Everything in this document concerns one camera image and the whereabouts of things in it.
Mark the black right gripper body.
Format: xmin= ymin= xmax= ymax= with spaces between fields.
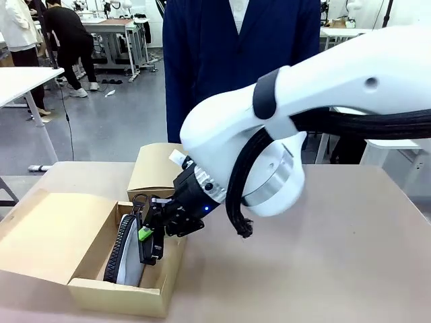
xmin=171 ymin=166 xmax=223 ymax=219

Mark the small cardboard box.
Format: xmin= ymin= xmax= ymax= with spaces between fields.
xmin=127 ymin=143 xmax=190 ymax=203

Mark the grey zip pencil case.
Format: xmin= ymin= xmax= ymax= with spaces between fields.
xmin=102 ymin=193 xmax=148 ymax=287

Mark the large open cardboard box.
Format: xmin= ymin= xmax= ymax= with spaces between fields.
xmin=0 ymin=188 xmax=188 ymax=319

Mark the white label tag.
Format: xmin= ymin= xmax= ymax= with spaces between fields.
xmin=168 ymin=150 xmax=187 ymax=168

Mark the person in blue coat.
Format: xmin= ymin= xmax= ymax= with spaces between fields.
xmin=162 ymin=0 xmax=321 ymax=144

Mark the grey workbench brown top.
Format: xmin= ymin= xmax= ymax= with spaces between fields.
xmin=82 ymin=18 xmax=141 ymax=82

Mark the person in black clothes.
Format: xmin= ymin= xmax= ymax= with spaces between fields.
xmin=44 ymin=0 xmax=101 ymax=98

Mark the black stand pole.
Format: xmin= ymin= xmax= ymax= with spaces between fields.
xmin=34 ymin=0 xmax=68 ymax=81
xmin=382 ymin=0 xmax=395 ymax=30

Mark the long white table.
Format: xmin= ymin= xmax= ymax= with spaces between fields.
xmin=319 ymin=26 xmax=373 ymax=44

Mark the person in white coat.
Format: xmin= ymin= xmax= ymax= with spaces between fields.
xmin=0 ymin=0 xmax=52 ymax=117

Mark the black floor cable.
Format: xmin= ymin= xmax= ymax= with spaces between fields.
xmin=59 ymin=80 xmax=75 ymax=162

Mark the black strap on arm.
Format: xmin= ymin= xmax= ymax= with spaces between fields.
xmin=253 ymin=69 xmax=281 ymax=120

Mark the black braided cable bundle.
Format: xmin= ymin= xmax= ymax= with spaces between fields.
xmin=224 ymin=109 xmax=431 ymax=239

